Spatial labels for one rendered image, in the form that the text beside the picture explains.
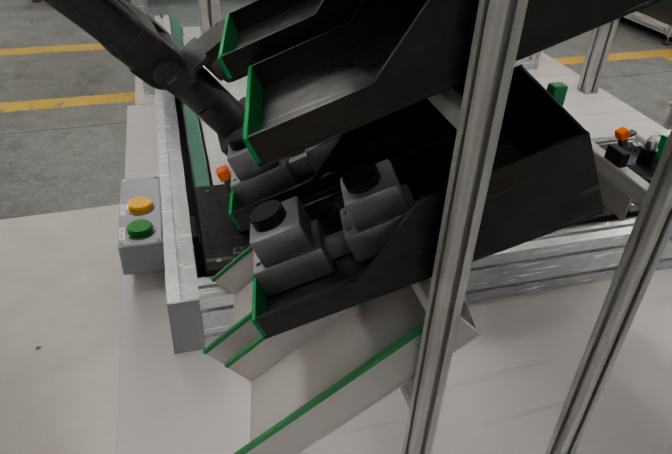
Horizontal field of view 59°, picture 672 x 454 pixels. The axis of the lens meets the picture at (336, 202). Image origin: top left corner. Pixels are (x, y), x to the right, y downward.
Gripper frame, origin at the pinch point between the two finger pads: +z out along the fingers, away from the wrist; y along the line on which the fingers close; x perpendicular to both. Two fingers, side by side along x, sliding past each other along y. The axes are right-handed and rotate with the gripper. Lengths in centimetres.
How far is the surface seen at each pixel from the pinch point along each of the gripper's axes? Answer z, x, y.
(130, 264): -3.3, 28.3, -2.1
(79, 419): -3.1, 37.7, -25.6
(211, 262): 0.9, 15.7, -10.3
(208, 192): 1.9, 14.6, 9.5
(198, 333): 4.7, 22.8, -17.1
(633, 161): 53, -50, 1
